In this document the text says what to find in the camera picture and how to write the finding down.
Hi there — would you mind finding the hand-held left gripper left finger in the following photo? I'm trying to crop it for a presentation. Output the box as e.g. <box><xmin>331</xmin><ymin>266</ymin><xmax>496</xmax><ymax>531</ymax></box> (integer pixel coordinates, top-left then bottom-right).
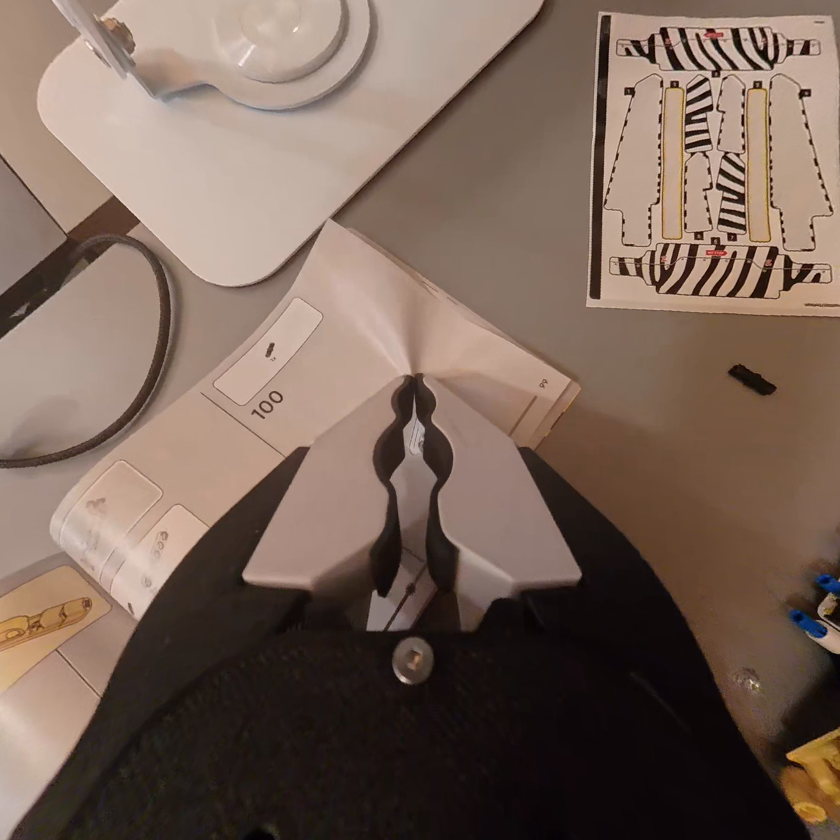
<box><xmin>241</xmin><ymin>374</ymin><xmax>418</xmax><ymax>632</ymax></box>

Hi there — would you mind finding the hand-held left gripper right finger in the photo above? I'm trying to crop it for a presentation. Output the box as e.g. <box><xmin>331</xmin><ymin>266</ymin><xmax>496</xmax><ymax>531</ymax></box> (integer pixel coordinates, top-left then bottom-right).
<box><xmin>417</xmin><ymin>373</ymin><xmax>584</xmax><ymax>634</ymax></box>

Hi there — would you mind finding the lego instruction booklet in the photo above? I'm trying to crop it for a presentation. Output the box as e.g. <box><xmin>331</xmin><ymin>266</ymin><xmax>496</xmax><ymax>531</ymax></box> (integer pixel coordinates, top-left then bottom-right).
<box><xmin>0</xmin><ymin>220</ymin><xmax>581</xmax><ymax>840</ymax></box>

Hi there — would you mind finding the small black lego piece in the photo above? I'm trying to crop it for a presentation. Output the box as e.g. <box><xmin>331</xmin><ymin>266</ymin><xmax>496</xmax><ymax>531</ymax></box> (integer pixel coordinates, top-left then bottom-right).
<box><xmin>728</xmin><ymin>363</ymin><xmax>777</xmax><ymax>396</ymax></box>

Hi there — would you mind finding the lego helicopter model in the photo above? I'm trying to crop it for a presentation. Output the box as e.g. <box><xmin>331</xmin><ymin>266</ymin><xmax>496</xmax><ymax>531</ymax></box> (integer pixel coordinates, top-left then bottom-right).
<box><xmin>784</xmin><ymin>558</ymin><xmax>840</xmax><ymax>826</ymax></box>

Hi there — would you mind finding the zebra striped sticker sheet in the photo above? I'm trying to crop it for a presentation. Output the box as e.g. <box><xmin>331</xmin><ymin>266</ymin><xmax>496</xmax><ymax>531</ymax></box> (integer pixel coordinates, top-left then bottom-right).
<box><xmin>586</xmin><ymin>11</ymin><xmax>840</xmax><ymax>316</ymax></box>

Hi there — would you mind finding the black braided cable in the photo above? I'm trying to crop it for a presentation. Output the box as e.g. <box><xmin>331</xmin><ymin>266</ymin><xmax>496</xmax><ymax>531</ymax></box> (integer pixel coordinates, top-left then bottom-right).
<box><xmin>0</xmin><ymin>234</ymin><xmax>173</xmax><ymax>469</ymax></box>

